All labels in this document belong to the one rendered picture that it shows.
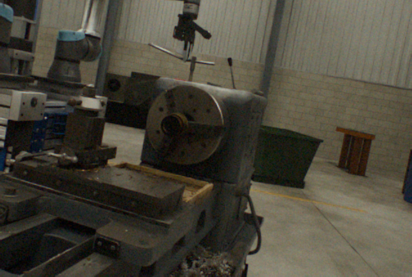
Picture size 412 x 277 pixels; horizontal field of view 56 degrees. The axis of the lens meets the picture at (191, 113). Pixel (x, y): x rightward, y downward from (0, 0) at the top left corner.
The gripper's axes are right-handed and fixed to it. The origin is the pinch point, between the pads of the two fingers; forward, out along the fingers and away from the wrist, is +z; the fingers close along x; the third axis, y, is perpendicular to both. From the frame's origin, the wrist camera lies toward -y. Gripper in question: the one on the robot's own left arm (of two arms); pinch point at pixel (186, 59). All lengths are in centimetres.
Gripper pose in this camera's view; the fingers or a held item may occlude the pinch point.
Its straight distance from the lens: 176.0
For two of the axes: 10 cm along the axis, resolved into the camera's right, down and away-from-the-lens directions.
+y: -9.4, -1.8, 3.0
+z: -1.7, 9.8, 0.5
